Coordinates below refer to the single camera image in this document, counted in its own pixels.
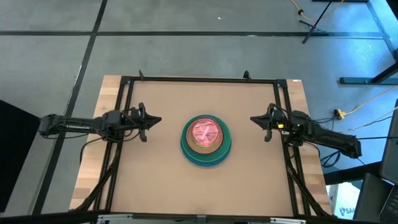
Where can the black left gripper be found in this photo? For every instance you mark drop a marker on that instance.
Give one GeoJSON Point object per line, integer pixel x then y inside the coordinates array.
{"type": "Point", "coordinates": [141, 119]}

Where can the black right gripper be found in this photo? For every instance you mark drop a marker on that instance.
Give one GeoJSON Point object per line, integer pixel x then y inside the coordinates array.
{"type": "Point", "coordinates": [275, 121]}

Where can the large teal plastic plate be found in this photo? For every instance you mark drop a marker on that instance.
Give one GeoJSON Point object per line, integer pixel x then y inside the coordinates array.
{"type": "Point", "coordinates": [227, 140]}

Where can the small red translucent plate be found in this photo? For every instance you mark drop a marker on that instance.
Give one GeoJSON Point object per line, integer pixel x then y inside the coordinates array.
{"type": "Point", "coordinates": [206, 132]}

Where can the orange plastic plate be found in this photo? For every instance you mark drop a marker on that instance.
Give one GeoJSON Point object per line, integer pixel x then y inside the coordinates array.
{"type": "Point", "coordinates": [205, 151]}

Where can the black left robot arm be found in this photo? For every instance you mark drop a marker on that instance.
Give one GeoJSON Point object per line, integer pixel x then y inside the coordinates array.
{"type": "Point", "coordinates": [81, 126]}

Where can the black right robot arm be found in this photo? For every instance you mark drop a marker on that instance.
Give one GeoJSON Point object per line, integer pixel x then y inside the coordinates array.
{"type": "Point", "coordinates": [326, 137]}

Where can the yellow power plug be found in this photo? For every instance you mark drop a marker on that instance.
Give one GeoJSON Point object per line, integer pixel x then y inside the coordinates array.
{"type": "Point", "coordinates": [340, 114]}

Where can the brown table mat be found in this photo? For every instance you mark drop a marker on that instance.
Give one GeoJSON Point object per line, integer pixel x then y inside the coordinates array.
{"type": "Point", "coordinates": [186, 193]}

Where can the black desk foot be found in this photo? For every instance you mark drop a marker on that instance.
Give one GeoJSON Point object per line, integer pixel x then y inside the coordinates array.
{"type": "Point", "coordinates": [351, 174]}

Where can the black tripod stand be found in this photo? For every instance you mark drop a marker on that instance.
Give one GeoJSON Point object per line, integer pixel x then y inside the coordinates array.
{"type": "Point", "coordinates": [314, 28]}

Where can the white cardboard box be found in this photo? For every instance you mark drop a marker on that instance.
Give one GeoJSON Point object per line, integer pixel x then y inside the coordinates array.
{"type": "Point", "coordinates": [345, 199]}

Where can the dark laptop computer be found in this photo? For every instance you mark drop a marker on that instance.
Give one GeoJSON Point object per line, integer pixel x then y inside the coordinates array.
{"type": "Point", "coordinates": [390, 155]}

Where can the black metal bar silver brackets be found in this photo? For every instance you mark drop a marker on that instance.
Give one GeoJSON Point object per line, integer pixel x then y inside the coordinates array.
{"type": "Point", "coordinates": [46, 217]}

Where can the black metal table frame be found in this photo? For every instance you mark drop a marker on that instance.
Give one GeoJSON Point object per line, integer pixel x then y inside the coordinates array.
{"type": "Point", "coordinates": [202, 79]}

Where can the black desk frame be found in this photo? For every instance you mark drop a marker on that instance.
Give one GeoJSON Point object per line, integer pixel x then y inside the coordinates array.
{"type": "Point", "coordinates": [381, 28]}

